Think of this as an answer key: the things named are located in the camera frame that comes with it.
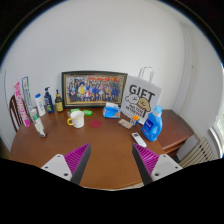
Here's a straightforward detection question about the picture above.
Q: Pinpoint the dark blue pump bottle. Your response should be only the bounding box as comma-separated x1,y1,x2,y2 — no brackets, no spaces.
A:
43,86,55,114

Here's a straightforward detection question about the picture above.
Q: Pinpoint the dark wooden side table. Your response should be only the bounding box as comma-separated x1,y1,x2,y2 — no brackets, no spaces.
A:
156,109,195,158

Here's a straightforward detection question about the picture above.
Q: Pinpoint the blue detergent bottle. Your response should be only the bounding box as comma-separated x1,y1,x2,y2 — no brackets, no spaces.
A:
141,105,164,142

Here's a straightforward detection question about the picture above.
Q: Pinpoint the small puzzle cube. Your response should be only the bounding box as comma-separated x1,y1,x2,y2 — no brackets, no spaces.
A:
129,115,140,127

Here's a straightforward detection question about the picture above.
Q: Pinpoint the clear green-labelled drink bottle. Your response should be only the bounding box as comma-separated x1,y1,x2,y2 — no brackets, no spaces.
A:
30,107,48,138

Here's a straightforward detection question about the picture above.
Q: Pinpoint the white mug with yellow handle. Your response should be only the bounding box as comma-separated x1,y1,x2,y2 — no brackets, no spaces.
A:
66,110,86,129

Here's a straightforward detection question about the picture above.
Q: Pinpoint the dark framed group photo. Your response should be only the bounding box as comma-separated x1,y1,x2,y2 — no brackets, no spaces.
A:
61,70,129,108

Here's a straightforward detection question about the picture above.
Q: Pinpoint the amber yellow-labelled pump bottle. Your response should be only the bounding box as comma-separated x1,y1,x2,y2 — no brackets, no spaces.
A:
54,89,64,113

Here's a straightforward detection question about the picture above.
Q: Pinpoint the brown wooden chair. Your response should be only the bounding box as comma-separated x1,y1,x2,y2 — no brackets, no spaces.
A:
8,94,24,133

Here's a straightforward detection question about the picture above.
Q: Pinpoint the white radiator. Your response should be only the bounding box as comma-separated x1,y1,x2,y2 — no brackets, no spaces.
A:
179,136,216,168

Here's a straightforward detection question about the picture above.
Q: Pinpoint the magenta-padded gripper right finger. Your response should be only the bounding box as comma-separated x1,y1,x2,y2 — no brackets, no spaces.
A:
131,143,184,186

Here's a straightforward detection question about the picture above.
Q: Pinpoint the pink shuttlecock tube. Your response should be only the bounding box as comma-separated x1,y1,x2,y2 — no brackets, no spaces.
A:
13,81,32,128

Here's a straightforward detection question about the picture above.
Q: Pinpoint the white remote control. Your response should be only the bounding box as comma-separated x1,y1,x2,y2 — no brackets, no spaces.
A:
131,132,148,148

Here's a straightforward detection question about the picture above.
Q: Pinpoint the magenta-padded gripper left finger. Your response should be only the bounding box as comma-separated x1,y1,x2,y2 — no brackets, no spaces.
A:
40,143,92,185

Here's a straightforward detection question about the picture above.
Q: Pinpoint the small snack packet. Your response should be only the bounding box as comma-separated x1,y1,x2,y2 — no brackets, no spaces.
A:
117,118,133,130

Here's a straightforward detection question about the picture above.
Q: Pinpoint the white bottle with blue cap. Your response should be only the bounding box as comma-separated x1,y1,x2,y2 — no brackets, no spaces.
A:
34,93,47,117

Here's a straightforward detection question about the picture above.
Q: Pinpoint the white paper gift bag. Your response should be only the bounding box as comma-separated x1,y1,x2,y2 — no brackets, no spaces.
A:
120,66,163,125

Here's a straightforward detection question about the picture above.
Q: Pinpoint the white green-blue shuttlecock tube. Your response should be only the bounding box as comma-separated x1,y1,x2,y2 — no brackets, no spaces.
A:
21,76,35,116

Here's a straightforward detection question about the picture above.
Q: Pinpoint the flat round red coaster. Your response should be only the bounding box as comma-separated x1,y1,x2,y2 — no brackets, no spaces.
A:
88,119,103,129

